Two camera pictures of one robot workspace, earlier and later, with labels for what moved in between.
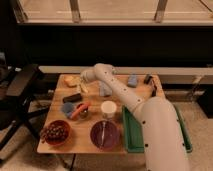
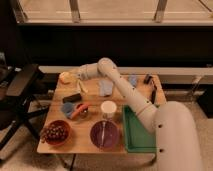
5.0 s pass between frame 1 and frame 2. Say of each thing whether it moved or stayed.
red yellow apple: moved
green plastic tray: stayed
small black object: stayed
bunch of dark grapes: stayed
